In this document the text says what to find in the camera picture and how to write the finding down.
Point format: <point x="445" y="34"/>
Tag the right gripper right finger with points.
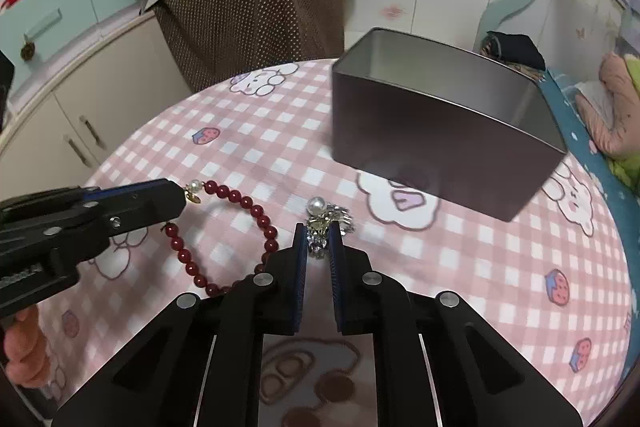
<point x="437" y="362"/>

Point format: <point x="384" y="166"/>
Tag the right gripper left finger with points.
<point x="198" y="362"/>

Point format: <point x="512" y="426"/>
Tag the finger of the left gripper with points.
<point x="135" y="206"/>

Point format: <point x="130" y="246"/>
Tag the person's left hand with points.
<point x="26" y="349"/>

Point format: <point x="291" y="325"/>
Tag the beige cabinet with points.
<point x="84" y="103"/>

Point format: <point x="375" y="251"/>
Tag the pink checkered bear tablecloth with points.
<point x="554" y="281"/>

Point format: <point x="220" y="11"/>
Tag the teal bed sheet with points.
<point x="622" y="202"/>

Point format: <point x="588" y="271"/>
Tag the dark metal tin box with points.
<point x="447" y="121"/>

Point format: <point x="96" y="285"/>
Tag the brown polka dot bag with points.
<point x="214" y="40"/>

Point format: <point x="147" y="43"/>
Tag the pink and green pillow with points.
<point x="619" y="141"/>

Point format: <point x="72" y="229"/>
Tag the folded dark clothes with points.
<point x="513" y="49"/>

